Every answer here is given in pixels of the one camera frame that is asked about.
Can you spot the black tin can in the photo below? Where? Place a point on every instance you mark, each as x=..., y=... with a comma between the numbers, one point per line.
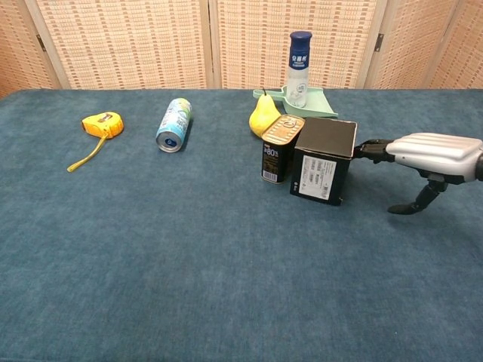
x=275, y=154

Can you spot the black cardboard box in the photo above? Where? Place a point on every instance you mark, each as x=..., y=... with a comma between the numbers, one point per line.
x=322, y=162

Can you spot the dark metal screen hinge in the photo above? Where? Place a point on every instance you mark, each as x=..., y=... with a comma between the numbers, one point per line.
x=379, y=41
x=40, y=43

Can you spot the yellow pear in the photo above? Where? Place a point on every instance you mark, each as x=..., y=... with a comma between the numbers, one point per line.
x=262, y=113

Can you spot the clear bottle blue cap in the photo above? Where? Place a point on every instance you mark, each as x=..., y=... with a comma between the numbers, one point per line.
x=299, y=75

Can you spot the green plastic dustpan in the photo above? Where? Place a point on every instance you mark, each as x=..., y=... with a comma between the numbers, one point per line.
x=315, y=103

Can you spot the blue table cloth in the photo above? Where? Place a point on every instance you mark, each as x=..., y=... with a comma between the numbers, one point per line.
x=188, y=245

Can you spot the yellow tape measure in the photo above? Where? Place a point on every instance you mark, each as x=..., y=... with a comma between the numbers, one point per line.
x=103, y=124

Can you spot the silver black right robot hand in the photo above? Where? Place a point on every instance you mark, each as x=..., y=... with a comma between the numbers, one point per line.
x=434, y=152

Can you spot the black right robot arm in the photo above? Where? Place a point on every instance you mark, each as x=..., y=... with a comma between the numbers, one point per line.
x=480, y=166

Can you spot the blue white drink can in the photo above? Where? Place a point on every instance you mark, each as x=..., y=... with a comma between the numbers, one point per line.
x=174, y=125

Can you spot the woven folding screen panel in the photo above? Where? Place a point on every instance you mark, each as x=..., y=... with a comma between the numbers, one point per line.
x=124, y=41
x=256, y=41
x=462, y=56
x=411, y=41
x=19, y=49

